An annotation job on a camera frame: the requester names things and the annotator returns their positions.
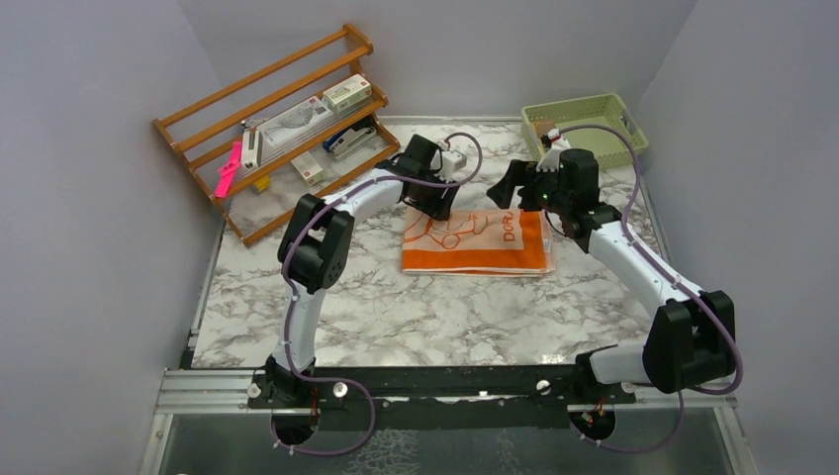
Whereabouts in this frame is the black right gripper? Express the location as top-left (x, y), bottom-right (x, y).
top-left (488, 158), bottom-right (572, 216)

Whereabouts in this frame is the orange white towel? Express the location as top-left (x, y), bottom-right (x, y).
top-left (402, 208), bottom-right (555, 277)

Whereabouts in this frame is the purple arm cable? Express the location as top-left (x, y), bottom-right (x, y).
top-left (269, 132), bottom-right (485, 458)
top-left (542, 124), bottom-right (745, 455)

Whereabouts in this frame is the white upright box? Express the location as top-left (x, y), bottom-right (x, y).
top-left (240, 128), bottom-right (262, 170)

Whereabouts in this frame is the wooden shelf rack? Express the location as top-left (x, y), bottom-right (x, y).
top-left (152, 24), bottom-right (400, 247)

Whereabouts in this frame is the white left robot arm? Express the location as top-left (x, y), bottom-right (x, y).
top-left (260, 135), bottom-right (467, 407)

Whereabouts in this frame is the large flat white box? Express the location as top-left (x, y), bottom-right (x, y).
top-left (257, 96), bottom-right (333, 147)

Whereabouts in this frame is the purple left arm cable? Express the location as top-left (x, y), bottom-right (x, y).
top-left (269, 132), bottom-right (485, 458)

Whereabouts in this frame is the blue white stapler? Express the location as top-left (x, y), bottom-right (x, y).
top-left (322, 126), bottom-right (376, 159)

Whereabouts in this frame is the aluminium rail frame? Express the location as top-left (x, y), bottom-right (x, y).
top-left (140, 365), bottom-right (756, 474)

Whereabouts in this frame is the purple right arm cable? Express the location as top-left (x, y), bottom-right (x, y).
top-left (542, 124), bottom-right (745, 455)

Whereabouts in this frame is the small yellow block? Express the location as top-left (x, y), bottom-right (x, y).
top-left (251, 176), bottom-right (271, 194)

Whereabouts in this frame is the brown yellow bear towel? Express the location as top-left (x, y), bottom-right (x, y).
top-left (532, 120), bottom-right (556, 150)

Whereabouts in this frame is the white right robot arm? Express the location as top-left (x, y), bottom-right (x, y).
top-left (487, 148), bottom-right (737, 403)

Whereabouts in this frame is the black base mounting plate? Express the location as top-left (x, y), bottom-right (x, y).
top-left (246, 364), bottom-right (635, 431)

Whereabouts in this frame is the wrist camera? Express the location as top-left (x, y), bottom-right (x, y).
top-left (437, 150), bottom-right (467, 181)
top-left (537, 128), bottom-right (571, 171)

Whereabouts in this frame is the pink marker pen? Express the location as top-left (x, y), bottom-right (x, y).
top-left (214, 141), bottom-right (242, 199)

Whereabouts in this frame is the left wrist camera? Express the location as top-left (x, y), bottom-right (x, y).
top-left (437, 150), bottom-right (467, 181)

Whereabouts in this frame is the small white box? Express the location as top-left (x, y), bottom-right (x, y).
top-left (322, 74), bottom-right (372, 113)

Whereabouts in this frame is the green plastic basket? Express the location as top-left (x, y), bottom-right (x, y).
top-left (520, 93), bottom-right (649, 169)

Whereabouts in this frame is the white box on lower shelf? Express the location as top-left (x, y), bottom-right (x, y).
top-left (290, 151), bottom-right (325, 186)

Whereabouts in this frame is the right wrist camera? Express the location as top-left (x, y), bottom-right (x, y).
top-left (537, 128), bottom-right (571, 171)

